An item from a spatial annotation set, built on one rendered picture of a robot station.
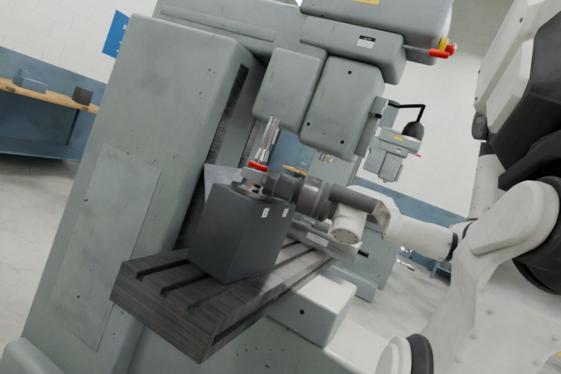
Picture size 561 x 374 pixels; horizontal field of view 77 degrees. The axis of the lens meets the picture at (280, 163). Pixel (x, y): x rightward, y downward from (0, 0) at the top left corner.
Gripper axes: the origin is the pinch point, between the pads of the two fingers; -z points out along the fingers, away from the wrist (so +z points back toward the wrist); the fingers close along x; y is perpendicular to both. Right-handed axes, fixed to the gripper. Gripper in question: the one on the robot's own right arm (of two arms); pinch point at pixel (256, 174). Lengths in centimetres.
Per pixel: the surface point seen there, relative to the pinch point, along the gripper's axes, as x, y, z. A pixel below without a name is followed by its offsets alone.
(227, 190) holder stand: 4.8, 4.9, -4.0
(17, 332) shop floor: -71, 120, -93
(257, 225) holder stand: 3.2, 10.0, 4.7
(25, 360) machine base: -38, 101, -63
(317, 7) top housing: -39, -55, -7
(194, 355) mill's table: 21.8, 30.3, 4.5
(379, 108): -41, -31, 24
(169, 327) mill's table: 20.0, 28.9, -1.9
